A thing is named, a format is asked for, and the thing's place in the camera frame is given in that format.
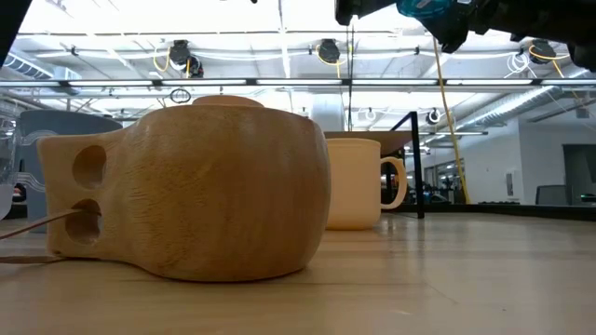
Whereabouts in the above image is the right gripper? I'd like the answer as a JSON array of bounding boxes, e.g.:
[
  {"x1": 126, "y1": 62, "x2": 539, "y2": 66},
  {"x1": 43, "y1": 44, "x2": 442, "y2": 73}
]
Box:
[{"x1": 424, "y1": 0, "x2": 596, "y2": 55}]

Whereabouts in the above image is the teal faceted plastic tumbler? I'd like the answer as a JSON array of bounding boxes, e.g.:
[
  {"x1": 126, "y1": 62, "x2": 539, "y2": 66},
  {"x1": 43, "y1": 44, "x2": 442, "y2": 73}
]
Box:
[{"x1": 395, "y1": 0, "x2": 456, "y2": 20}]

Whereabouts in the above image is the peach handleless tumbler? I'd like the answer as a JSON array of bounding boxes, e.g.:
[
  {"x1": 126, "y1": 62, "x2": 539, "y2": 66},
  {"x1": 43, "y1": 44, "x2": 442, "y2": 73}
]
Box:
[{"x1": 192, "y1": 95, "x2": 265, "y2": 110}]

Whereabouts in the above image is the peach mug with handle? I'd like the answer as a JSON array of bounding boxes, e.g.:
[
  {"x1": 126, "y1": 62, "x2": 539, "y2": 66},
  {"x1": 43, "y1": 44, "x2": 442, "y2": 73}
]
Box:
[{"x1": 324, "y1": 138, "x2": 409, "y2": 233}]

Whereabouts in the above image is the wooden cup with holed handle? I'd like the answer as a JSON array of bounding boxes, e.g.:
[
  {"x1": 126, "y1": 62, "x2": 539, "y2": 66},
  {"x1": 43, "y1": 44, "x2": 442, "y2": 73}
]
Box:
[{"x1": 36, "y1": 104, "x2": 332, "y2": 284}]

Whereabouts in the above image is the clear plastic cup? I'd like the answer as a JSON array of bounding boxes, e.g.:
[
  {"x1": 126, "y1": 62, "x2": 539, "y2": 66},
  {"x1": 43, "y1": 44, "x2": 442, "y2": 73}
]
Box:
[{"x1": 0, "y1": 114, "x2": 23, "y2": 221}]

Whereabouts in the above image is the brown leather cord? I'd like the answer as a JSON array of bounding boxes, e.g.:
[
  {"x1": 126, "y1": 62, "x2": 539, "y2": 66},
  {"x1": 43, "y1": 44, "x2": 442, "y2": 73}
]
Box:
[{"x1": 0, "y1": 208, "x2": 89, "y2": 266}]

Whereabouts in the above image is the wooden shelf with black legs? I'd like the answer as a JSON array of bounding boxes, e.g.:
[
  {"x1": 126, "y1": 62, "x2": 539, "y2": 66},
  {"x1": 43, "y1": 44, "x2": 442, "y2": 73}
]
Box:
[{"x1": 324, "y1": 111, "x2": 427, "y2": 221}]

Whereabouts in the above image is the white round column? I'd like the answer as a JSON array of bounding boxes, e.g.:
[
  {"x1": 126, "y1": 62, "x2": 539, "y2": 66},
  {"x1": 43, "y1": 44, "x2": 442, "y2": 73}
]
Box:
[{"x1": 310, "y1": 100, "x2": 346, "y2": 134}]

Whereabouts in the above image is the black ceiling cable reel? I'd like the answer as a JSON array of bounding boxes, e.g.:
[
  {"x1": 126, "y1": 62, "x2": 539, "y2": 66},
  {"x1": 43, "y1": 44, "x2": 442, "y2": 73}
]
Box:
[
  {"x1": 528, "y1": 38, "x2": 559, "y2": 66},
  {"x1": 168, "y1": 39, "x2": 205, "y2": 80},
  {"x1": 316, "y1": 38, "x2": 343, "y2": 67}
]

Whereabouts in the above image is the yellow hanging cable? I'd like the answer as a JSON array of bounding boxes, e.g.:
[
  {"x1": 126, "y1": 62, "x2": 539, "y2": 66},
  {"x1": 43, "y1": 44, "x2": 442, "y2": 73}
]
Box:
[{"x1": 431, "y1": 35, "x2": 471, "y2": 206}]

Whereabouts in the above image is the black ceiling light rail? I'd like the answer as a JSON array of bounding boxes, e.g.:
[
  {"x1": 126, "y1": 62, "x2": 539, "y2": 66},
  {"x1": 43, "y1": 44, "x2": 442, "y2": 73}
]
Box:
[{"x1": 0, "y1": 77, "x2": 596, "y2": 89}]

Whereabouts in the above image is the black aluminium table frame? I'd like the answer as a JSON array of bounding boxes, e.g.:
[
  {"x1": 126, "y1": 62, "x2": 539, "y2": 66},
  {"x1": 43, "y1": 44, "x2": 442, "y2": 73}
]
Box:
[{"x1": 0, "y1": 202, "x2": 596, "y2": 223}]

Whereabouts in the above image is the black cable loop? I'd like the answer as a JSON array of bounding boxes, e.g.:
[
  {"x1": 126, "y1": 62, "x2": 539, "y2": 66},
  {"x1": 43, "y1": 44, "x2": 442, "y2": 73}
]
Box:
[{"x1": 169, "y1": 87, "x2": 193, "y2": 105}]

